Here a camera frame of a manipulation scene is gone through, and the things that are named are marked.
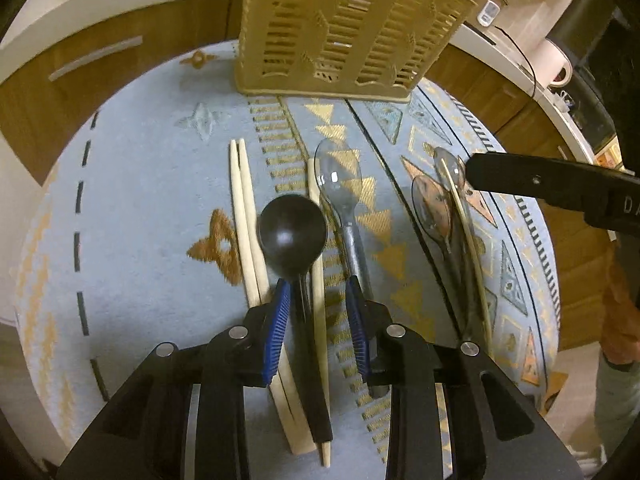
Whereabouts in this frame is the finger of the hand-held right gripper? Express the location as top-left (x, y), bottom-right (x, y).
top-left (466, 152), bottom-right (612, 216)

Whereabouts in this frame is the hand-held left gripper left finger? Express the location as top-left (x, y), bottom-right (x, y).
top-left (55, 277), bottom-right (293, 480)

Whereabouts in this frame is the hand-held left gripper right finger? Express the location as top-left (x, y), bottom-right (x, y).
top-left (345, 275), bottom-right (586, 480)

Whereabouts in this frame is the clear plastic spoon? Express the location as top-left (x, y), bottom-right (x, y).
top-left (411, 175), bottom-right (473, 346)
top-left (433, 146), bottom-right (483, 341)

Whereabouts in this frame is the black spoon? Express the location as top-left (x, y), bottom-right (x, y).
top-left (256, 195), bottom-right (334, 443)

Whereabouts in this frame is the clear spoon with grey handle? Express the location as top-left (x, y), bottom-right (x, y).
top-left (314, 138), bottom-right (392, 400)

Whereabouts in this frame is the tan plastic utensil holder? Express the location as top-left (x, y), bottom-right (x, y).
top-left (234, 0), bottom-right (478, 104)

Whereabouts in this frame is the white electric kettle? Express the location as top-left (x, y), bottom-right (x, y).
top-left (534, 37), bottom-right (574, 89)

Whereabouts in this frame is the blue patterned tablecloth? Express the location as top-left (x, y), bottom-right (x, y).
top-left (15, 40), bottom-right (563, 480)

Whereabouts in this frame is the person's leg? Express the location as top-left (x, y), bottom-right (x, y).
top-left (595, 355), bottom-right (640, 461)

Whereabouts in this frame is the white shoe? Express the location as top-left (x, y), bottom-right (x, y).
top-left (570, 442), bottom-right (608, 467)

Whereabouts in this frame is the black power cable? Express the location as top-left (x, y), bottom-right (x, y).
top-left (495, 26), bottom-right (539, 102)

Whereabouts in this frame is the silver cabinet handle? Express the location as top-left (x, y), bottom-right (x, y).
top-left (48, 36), bottom-right (143, 81)

